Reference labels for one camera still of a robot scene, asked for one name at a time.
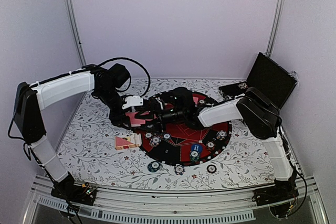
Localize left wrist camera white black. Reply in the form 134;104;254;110
122;95;143;110

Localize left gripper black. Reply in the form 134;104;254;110
97;86;133;130

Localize right aluminium frame post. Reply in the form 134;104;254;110
265;0;285;58

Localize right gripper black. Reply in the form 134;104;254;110
135;103;186;134

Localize aluminium frame post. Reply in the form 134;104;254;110
65;0;87;66
265;0;285;58

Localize green chips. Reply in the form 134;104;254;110
190;151;201;162

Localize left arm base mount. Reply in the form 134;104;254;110
51;180;97;206

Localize front aluminium rail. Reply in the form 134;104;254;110
22;176;329;223

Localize blue beige poker chip stack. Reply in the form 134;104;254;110
174;165;185;175

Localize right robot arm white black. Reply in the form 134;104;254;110
131;87;297;201

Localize red playing card deck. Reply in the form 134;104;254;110
114;133;142;150

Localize blue small blind button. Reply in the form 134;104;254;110
191;144;203;153

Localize poker chips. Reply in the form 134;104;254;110
216;130;227;141
149;136;161;147

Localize red brown poker chip stack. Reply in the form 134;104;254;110
206;165;217;174

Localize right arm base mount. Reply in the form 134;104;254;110
251;186;299;219

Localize black poker set case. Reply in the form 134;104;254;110
218;52;298;109

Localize left aluminium frame post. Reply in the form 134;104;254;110
65;0;87;66

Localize round red black poker mat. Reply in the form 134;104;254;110
136;91;232;166

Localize green poker chip stack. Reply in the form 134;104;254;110
148;161;161;173

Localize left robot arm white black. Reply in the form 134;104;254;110
12;63;131;200

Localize red card bundle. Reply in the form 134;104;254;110
125;112;152;127

